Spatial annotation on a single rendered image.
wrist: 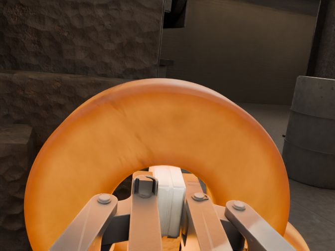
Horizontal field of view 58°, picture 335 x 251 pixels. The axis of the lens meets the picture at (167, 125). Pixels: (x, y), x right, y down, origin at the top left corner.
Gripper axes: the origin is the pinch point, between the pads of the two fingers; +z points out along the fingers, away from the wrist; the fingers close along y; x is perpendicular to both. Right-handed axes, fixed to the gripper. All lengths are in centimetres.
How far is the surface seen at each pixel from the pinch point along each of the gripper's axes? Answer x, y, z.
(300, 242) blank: -8.3, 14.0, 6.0
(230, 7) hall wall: 97, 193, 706
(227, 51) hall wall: 0, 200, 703
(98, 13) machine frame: 11.4, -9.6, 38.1
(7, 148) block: -6.2, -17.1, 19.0
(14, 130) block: -5.6, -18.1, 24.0
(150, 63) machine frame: 4.0, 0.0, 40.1
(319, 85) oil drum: -12, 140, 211
